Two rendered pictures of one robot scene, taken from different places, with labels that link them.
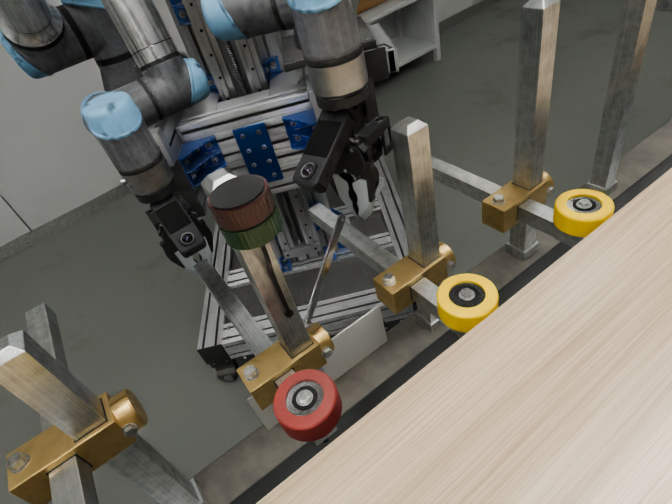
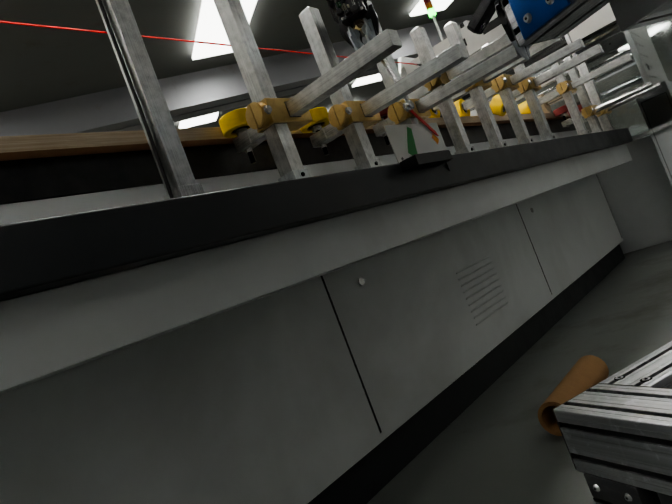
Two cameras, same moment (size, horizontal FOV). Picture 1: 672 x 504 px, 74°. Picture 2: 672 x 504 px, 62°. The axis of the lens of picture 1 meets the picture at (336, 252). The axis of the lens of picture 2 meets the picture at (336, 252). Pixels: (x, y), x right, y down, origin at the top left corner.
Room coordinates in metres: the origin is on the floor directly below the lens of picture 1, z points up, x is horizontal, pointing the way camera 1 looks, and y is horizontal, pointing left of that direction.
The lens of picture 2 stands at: (1.60, -0.81, 0.51)
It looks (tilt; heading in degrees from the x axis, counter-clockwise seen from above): 2 degrees up; 154
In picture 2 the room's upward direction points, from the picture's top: 21 degrees counter-clockwise
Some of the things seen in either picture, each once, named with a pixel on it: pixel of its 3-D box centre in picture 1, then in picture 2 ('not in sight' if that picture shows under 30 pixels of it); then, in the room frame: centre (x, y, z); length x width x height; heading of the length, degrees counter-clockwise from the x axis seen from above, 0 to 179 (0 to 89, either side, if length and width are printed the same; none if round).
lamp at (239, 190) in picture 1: (271, 270); not in sight; (0.37, 0.07, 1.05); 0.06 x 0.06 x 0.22; 24
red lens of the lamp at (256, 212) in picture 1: (241, 201); not in sight; (0.37, 0.07, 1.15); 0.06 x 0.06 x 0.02
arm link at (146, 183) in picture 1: (146, 176); not in sight; (0.71, 0.27, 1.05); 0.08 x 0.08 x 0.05
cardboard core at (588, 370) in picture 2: not in sight; (575, 392); (0.55, 0.16, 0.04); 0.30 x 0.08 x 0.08; 114
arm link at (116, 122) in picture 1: (122, 132); not in sight; (0.71, 0.27, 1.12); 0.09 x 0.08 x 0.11; 26
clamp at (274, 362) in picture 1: (289, 363); (408, 112); (0.40, 0.11, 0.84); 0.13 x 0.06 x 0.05; 114
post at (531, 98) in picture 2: not in sight; (533, 102); (0.01, 1.01, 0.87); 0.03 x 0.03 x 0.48; 24
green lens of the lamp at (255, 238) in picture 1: (250, 221); not in sight; (0.37, 0.07, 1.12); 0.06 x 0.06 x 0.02
